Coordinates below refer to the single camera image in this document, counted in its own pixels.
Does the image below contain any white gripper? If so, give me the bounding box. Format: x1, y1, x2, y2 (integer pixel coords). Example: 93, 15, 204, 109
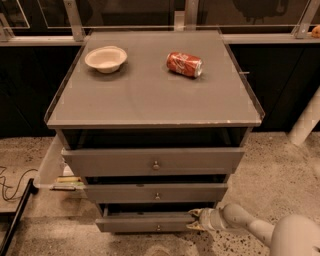
186, 208, 226, 231

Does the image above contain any grey bottom drawer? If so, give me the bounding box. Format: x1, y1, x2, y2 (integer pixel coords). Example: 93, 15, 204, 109
95, 203, 196, 233

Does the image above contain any grey drawer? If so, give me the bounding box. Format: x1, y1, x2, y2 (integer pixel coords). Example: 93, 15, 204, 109
62, 148, 244, 177
84, 183, 227, 203
95, 203, 196, 233

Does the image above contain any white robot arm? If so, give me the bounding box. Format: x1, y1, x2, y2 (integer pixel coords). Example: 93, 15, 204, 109
187, 204, 320, 256

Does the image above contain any grey middle drawer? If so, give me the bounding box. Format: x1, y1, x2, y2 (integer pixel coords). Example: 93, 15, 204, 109
84, 183, 227, 203

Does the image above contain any grey top drawer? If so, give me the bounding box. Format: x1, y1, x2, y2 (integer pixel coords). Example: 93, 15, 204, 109
62, 148, 244, 177

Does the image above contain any grey drawer cabinet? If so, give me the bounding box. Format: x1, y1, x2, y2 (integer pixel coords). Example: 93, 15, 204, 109
43, 29, 266, 214

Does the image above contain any clear plastic side bin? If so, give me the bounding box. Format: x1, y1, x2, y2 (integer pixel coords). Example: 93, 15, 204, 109
33, 136, 84, 191

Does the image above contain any red soda can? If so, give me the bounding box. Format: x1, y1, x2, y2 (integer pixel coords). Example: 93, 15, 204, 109
166, 52, 203, 78

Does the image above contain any black metal floor bar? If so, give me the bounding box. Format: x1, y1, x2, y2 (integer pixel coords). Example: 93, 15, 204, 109
0, 178, 38, 256

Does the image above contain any white paper bowl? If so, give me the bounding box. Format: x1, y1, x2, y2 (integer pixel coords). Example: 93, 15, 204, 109
85, 46, 127, 74

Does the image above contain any orange fruit on ledge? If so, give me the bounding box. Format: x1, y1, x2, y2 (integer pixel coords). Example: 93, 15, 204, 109
311, 25, 320, 38

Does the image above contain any white cylindrical post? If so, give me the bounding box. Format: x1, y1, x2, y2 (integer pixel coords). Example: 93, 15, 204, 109
288, 87, 320, 146

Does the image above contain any metal railing frame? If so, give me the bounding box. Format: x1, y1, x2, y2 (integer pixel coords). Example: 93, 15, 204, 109
1, 0, 319, 46

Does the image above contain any black floor cable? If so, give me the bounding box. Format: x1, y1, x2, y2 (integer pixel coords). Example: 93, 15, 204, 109
0, 165, 39, 203

